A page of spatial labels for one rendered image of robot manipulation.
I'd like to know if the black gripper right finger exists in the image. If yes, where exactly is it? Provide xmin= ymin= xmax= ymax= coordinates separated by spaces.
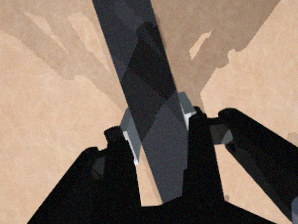
xmin=177 ymin=91 xmax=298 ymax=224

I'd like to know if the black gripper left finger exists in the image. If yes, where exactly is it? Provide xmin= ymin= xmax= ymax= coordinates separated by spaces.
xmin=27 ymin=107 xmax=142 ymax=224

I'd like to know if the dark grey long bar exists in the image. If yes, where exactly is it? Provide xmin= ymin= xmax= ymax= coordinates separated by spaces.
xmin=92 ymin=0 xmax=188 ymax=203

